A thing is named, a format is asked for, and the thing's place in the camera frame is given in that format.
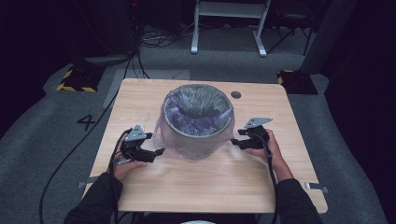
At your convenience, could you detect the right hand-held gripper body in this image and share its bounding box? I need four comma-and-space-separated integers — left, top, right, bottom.
243, 117, 274, 151

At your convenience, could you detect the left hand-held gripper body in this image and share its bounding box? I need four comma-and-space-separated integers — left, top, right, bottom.
120, 124, 157, 163

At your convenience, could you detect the green plastic bin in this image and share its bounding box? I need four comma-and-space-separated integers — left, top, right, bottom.
162, 83, 235, 160

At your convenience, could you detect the purple translucent plastic bag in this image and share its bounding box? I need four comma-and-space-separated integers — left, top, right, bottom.
152, 83, 236, 161

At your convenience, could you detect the person's right hand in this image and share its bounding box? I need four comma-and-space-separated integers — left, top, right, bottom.
245, 128, 288, 172

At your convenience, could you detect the person's left hand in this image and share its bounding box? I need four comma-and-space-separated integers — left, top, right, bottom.
106, 160, 149, 183

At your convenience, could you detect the black yellow striped stand base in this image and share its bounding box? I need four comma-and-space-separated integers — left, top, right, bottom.
276, 69, 319, 96
56, 63, 106, 93

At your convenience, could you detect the black folding stand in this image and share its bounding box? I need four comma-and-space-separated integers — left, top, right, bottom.
266, 7, 315, 58

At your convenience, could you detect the grey column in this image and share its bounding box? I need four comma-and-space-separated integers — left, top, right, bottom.
299, 0, 360, 76

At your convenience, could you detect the white metal stand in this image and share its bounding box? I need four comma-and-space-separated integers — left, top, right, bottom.
190, 0, 273, 58

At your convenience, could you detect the right hand-held gripper cable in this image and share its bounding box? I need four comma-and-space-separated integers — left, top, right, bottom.
256, 133, 281, 224

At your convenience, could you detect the hand-held gripper cable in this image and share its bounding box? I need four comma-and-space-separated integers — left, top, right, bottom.
106, 127, 134, 224
256, 133, 281, 224

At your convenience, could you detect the left hand-held gripper cable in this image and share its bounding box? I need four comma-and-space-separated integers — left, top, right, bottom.
106, 127, 134, 224

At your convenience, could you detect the long black floor cable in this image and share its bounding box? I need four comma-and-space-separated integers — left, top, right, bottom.
38, 46, 139, 224

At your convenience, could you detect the metal table bracket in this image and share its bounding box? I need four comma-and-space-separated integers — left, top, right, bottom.
77, 175, 99, 190
304, 181, 330, 195

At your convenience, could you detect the tangle of floor cables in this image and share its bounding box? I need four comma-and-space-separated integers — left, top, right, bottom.
139, 22, 195, 49

